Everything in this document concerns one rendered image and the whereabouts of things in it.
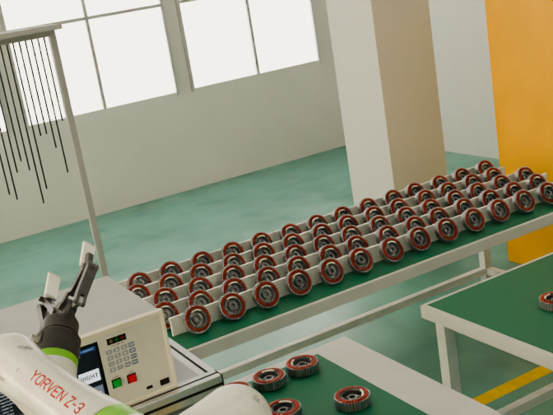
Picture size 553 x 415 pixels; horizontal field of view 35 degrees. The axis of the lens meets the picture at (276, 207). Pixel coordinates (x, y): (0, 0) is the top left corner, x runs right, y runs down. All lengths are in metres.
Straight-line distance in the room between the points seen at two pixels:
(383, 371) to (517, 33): 2.93
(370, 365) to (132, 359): 1.07
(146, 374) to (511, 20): 3.76
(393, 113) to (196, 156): 3.72
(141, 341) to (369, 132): 3.91
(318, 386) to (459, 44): 6.07
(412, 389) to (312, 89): 7.11
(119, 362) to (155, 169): 6.82
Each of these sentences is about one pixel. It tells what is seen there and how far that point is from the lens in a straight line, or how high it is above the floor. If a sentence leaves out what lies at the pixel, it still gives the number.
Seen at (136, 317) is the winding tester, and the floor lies 1.32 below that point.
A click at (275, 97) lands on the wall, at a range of 9.45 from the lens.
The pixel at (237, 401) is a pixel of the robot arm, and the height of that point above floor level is 1.41.
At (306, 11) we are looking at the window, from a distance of 9.63.
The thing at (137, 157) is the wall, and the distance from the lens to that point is 8.82.
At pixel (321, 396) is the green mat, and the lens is 2.84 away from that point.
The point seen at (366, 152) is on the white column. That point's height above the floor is 0.77.
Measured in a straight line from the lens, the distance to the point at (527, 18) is 5.34.
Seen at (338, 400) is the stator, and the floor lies 0.78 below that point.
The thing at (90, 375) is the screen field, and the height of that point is 1.22.
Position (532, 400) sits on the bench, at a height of 0.19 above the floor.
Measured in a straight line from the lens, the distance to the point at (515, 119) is 5.55.
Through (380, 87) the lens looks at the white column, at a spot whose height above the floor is 1.22.
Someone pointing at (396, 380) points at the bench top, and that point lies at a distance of 2.88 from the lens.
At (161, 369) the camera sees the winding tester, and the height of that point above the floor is 1.17.
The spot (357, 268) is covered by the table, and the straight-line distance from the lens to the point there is 3.75.
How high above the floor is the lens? 2.07
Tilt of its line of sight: 15 degrees down
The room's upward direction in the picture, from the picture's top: 9 degrees counter-clockwise
